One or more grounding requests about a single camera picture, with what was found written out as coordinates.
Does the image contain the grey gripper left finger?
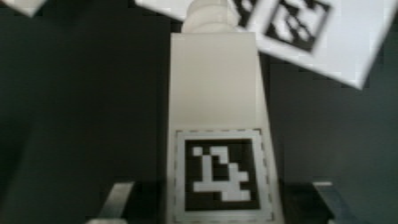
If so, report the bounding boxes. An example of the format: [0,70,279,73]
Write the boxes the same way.
[87,182,135,224]

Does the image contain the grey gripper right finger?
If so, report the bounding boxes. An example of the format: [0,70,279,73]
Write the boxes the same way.
[312,182,355,224]

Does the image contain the fiducial marker sheet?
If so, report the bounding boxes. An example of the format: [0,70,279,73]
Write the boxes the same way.
[133,0,398,89]

